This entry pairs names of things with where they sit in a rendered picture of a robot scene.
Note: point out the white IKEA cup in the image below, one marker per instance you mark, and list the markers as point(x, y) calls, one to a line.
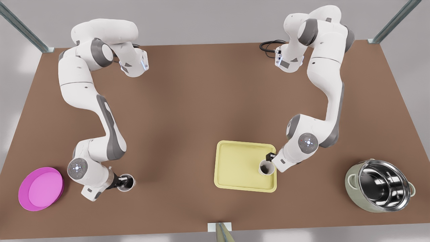
point(266, 167)
point(127, 182)

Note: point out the silver frame post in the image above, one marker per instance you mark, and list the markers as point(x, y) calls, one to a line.
point(24, 29)
point(221, 232)
point(392, 22)

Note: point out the pink plastic plate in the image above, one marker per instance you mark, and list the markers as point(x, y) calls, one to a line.
point(41, 189)

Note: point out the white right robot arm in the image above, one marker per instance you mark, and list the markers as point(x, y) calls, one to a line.
point(85, 87)

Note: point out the yellow plastic tray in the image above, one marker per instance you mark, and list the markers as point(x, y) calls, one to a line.
point(240, 165)

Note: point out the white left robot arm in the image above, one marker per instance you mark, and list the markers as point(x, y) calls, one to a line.
point(324, 70)

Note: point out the green steel-lined pot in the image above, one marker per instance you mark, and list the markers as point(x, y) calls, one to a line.
point(379, 186)

